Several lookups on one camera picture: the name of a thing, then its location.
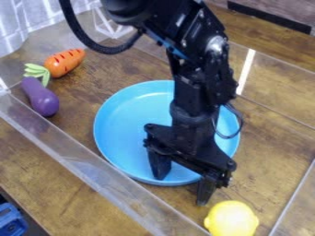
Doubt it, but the orange toy carrot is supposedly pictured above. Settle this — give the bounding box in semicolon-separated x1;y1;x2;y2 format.
24;48;87;87

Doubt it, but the thin black wire loop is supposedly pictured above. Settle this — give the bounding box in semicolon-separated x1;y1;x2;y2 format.
212;103;244;140

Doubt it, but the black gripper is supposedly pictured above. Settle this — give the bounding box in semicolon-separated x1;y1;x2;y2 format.
144;124;237;206

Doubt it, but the clear acrylic enclosure wall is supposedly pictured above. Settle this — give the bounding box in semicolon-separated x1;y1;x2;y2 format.
0;6;315;236

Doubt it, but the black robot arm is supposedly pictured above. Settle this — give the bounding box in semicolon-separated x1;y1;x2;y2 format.
101;0;237;206

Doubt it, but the blue round tray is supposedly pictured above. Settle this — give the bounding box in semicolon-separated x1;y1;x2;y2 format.
92;79;243;187

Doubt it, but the blue plastic object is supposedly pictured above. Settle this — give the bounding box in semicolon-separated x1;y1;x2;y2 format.
0;203;28;236

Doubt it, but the black corrugated cable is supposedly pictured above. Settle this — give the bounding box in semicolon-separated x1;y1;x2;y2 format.
57;0;143;56

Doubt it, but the yellow toy lemon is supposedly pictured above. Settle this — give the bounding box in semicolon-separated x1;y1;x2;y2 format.
203;200;260;236

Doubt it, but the white translucent curtain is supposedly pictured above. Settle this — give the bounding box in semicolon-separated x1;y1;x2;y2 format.
0;0;103;58

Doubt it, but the purple toy eggplant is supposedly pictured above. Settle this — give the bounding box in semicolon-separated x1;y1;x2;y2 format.
21;77;58;117

